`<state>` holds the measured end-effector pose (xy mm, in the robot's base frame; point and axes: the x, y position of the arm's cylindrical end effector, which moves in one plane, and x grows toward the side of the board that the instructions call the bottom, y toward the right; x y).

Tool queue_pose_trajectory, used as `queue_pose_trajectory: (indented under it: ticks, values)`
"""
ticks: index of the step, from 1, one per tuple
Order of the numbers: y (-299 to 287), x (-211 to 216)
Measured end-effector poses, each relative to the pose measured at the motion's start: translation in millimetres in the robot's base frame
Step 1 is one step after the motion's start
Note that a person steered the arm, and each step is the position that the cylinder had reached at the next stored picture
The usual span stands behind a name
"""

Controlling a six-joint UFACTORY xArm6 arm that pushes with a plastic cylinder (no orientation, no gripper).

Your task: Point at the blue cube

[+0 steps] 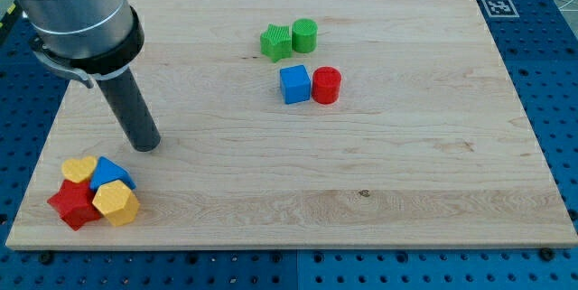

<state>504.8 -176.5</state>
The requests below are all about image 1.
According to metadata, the red cylinder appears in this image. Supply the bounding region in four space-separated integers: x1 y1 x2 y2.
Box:
312 66 342 105

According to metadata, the white fiducial marker tag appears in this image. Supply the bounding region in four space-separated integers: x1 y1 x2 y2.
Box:
481 0 519 18

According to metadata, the wooden board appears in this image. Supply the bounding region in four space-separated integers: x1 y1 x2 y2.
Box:
6 0 577 250

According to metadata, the yellow hexagon block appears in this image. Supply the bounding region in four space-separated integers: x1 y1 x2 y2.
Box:
92 180 140 227

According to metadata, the black cylindrical pointer tool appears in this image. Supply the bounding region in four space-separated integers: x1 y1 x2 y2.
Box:
97 68 161 152

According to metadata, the blue triangle block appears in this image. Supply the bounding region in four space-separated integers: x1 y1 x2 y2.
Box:
89 156 136 192

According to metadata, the blue cube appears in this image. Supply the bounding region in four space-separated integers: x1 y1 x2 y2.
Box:
279 64 311 105

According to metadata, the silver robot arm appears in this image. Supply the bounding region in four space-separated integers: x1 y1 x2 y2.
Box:
16 0 144 89

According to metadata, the green cylinder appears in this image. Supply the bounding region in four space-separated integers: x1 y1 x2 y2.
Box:
292 18 318 53

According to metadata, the red star block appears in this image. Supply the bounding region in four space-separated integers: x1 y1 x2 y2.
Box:
47 180 102 230

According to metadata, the yellow heart block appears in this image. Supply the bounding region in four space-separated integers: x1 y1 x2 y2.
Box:
61 155 98 183

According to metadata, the green star block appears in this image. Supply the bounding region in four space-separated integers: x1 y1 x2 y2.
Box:
260 23 293 62

